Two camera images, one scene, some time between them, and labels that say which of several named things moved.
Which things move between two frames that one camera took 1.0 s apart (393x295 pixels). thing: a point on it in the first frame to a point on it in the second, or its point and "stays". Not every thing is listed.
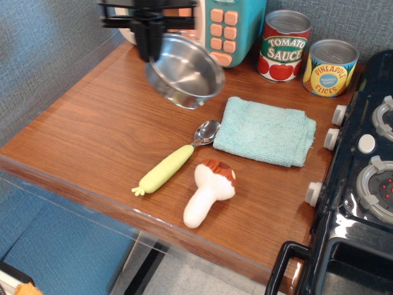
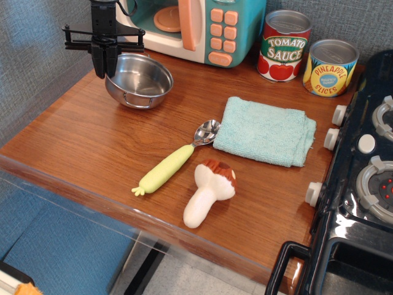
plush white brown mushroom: (217, 180) stays
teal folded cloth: (275, 134) stays
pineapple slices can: (330, 67) stays
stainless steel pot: (185, 71) to (142, 81)
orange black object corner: (13, 281) stays
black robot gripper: (150, 18) to (104, 36)
